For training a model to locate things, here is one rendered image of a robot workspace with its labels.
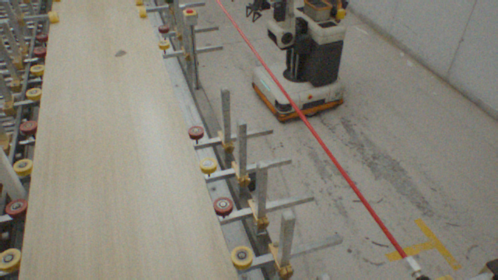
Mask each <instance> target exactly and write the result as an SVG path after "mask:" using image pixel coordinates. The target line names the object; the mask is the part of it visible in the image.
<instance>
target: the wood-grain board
mask: <svg viewBox="0 0 498 280"><path fill-rule="evenodd" d="M138 6H145V5H144V2H142V5H135V2H134V0H59V1H54V0H53V5H52V12H54V11H57V13H58V16H59V22H56V23H52V22H51V24H50V32H49V38H48V45H47V57H46V65H45V71H44V83H43V90H42V97H41V104H40V110H39V117H38V123H37V136H36V143H35V149H34V156H33V169H32V176H31V182H30V194H29V201H28V209H27V215H26V228H25V234H24V241H23V248H22V254H21V261H20V267H19V280H238V277H237V274H236V272H235V269H234V266H233V262H232V259H231V256H230V252H229V250H228V247H227V245H226V243H225V241H224V239H223V234H222V231H221V229H220V226H219V222H218V219H217V217H216V213H215V210H214V208H213V206H212V201H211V198H210V196H209V192H208V189H207V187H206V184H205V180H204V177H203V175H202V171H201V168H200V166H199V163H198V159H197V156H196V154H195V152H194V149H193V147H192V144H191V140H190V138H189V135H188V131H187V128H186V126H185V123H184V119H183V117H182V114H181V109H180V107H179V105H178V102H177V98H176V96H175V93H174V89H173V87H172V84H171V81H170V77H169V74H168V72H167V70H166V68H165V65H164V63H163V59H162V56H161V53H160V49H159V46H158V43H157V41H156V38H155V35H154V32H153V28H152V26H151V23H150V20H149V16H148V13H146V14H147V16H145V17H139V14H138V12H137V11H138V10H137V7H138ZM119 50H125V52H126V53H128V54H126V55H123V56H122V57H115V56H116V54H117V52H119Z"/></svg>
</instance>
